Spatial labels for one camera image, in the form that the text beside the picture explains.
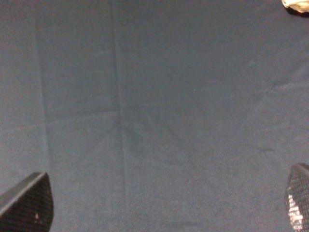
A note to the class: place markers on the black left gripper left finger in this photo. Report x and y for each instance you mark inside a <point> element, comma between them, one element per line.
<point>28,206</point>

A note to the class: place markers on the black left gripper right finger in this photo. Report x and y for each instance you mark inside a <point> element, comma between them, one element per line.
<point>297,197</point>

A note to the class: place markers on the black tablecloth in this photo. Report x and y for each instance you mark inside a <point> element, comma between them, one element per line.
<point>155,115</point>

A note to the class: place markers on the spiral cream horn pastry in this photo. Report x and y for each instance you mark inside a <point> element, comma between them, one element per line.
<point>301,6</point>

